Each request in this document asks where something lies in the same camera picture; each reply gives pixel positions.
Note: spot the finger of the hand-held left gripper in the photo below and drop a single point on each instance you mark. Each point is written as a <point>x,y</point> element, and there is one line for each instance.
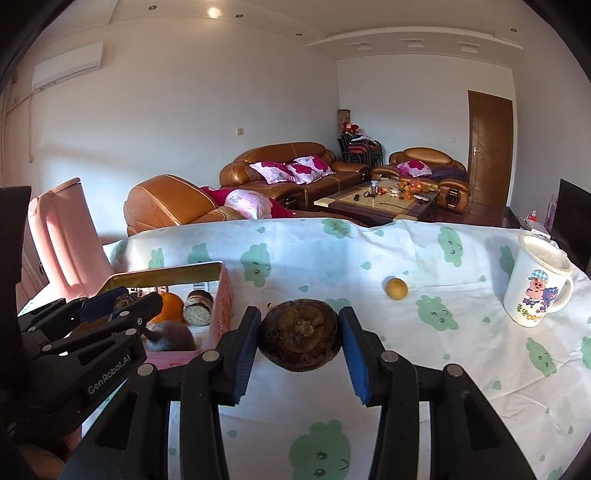
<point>134,314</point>
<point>99,304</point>

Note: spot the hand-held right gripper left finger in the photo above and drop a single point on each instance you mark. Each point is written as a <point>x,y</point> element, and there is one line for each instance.
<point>247,350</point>

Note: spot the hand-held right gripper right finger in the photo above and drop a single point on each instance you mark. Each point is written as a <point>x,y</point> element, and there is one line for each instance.
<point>355,355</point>

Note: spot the large orange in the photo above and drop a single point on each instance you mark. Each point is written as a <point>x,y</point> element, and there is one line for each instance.
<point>170,304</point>

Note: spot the purple passion fruit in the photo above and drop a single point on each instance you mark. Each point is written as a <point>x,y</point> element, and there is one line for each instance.
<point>173,337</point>

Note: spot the dark wrinkled fruit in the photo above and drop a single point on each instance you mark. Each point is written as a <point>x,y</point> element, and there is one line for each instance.
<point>300,337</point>

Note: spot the pink tin box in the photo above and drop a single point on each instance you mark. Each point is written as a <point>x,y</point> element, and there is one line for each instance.
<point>224,300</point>

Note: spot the person's left hand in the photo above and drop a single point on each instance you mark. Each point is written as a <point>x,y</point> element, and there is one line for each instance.
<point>46,461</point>

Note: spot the cloud print tablecloth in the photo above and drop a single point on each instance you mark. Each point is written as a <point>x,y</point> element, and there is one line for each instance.
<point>415,332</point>

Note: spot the pink chair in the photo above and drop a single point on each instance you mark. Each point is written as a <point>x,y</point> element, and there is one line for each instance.
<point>64,240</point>

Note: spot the small yellow longan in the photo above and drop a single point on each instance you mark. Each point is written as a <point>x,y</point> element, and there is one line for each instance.
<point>396,289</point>

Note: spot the red blanket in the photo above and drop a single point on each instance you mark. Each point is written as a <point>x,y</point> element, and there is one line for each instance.
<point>282,210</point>

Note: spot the light pink pillow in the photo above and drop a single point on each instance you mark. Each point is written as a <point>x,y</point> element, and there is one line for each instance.
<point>247,203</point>

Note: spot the wooden coffee table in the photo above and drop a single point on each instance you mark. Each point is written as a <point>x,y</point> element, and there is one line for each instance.
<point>369,205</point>

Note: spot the pile of tangerines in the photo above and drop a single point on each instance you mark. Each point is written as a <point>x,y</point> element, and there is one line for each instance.
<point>411,186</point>

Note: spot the pink flower pillow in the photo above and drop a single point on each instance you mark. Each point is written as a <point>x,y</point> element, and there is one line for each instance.
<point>414,167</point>
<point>272,171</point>
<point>314,166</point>

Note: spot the white cartoon cup with lid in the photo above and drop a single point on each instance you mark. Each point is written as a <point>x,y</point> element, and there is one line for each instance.
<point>535,286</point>

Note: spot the brown leather three-seat sofa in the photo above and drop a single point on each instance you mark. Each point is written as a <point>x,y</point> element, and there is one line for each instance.
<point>277,152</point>

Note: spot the stacked black chairs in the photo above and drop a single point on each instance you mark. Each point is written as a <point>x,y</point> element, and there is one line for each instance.
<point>360,152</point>

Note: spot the purple blanket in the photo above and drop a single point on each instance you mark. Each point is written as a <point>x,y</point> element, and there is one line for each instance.
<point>450,173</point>

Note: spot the dark television cabinet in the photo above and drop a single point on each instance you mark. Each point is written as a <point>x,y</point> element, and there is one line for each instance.
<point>512,217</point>

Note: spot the brown leather armchair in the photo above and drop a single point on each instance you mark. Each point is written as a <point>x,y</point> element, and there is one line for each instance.
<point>422,154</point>

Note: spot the tall patterned vase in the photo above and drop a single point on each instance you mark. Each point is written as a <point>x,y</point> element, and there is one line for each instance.
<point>344,121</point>

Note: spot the white air conditioner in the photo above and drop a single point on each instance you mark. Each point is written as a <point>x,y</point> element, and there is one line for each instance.
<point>67,67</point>

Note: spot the brown wooden door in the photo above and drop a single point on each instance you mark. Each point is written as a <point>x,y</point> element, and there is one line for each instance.
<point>490,147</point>

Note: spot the black television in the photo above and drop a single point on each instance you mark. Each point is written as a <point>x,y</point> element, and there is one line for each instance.
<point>575,217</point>

